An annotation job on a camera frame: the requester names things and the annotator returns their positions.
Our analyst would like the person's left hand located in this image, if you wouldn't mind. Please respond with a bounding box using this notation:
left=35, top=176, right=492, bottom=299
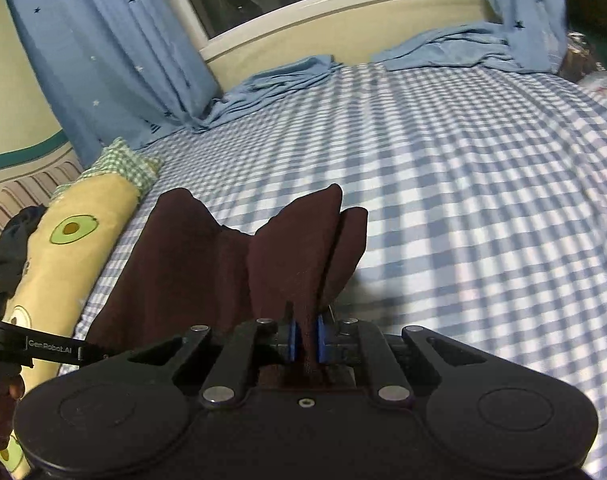
left=0, top=374, right=27, bottom=461

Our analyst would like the clear glass jar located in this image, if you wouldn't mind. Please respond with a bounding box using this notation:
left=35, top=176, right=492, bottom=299
left=564, top=31, right=606, bottom=85

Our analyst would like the black garment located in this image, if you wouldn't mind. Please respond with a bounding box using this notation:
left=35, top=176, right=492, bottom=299
left=0, top=204, right=48, bottom=295

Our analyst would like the yellow avocado print quilt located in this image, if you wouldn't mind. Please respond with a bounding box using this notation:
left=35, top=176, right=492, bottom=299
left=0, top=137, right=165, bottom=480

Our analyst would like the blue star print curtain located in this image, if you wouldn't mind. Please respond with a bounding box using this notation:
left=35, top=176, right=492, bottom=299
left=0, top=0, right=345, bottom=169
left=370, top=0, right=570, bottom=75

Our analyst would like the maroon garment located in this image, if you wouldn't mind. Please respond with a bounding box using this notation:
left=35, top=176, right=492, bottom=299
left=85, top=183, right=370, bottom=392

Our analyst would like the striped wavy pattern pillow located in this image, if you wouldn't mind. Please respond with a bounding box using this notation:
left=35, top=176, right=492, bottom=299
left=0, top=132, right=86, bottom=257

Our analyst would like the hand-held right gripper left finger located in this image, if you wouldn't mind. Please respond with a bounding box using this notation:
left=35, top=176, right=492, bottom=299
left=127, top=317, right=300, bottom=409

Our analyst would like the clear plastic bag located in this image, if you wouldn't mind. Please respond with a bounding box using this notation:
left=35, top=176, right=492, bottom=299
left=579, top=66, right=607, bottom=113

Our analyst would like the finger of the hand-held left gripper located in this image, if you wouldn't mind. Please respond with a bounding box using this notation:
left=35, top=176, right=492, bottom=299
left=79, top=342, right=112, bottom=365

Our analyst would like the blue checked bed sheet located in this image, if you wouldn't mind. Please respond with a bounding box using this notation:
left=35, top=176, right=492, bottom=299
left=72, top=62, right=607, bottom=462

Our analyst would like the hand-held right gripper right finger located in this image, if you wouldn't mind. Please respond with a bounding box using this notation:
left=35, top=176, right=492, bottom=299
left=312, top=314, right=490, bottom=405

